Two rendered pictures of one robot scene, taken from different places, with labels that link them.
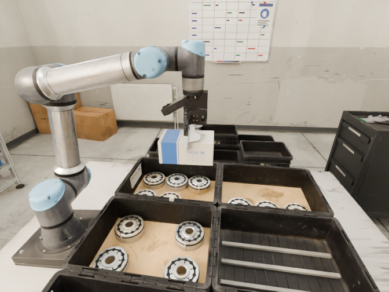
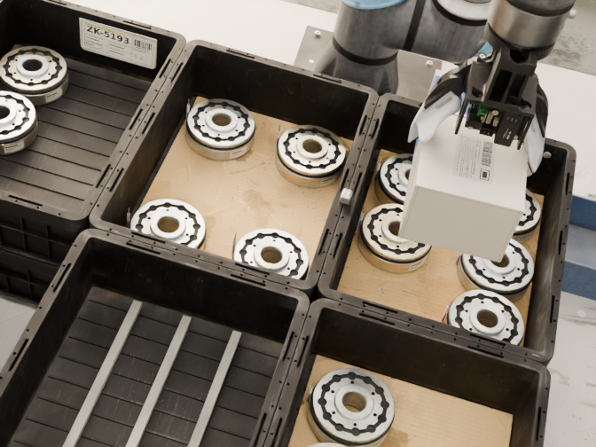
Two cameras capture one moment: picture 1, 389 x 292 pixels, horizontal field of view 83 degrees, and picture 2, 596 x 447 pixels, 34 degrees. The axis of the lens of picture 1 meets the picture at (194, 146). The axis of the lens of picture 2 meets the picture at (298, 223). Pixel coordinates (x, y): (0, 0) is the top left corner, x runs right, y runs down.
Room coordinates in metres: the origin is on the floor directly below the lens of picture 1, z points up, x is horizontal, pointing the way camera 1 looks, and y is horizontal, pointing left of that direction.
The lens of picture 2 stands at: (0.55, -0.81, 1.89)
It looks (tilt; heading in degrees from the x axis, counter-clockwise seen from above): 49 degrees down; 88
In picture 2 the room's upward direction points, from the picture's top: 12 degrees clockwise
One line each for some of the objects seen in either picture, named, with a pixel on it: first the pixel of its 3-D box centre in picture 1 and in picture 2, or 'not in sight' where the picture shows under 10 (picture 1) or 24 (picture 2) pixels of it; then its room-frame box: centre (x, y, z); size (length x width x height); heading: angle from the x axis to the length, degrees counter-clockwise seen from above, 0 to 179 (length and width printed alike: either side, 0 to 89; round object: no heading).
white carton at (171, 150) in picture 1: (187, 146); (466, 162); (0.76, 0.03, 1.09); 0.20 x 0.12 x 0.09; 85
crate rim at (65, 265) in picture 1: (150, 234); (245, 157); (0.49, 0.14, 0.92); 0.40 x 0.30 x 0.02; 82
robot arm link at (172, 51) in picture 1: (161, 59); not in sight; (0.75, 0.11, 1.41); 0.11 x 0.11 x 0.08; 86
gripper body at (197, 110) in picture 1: (195, 107); (504, 78); (0.76, 0.00, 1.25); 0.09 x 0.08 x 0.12; 85
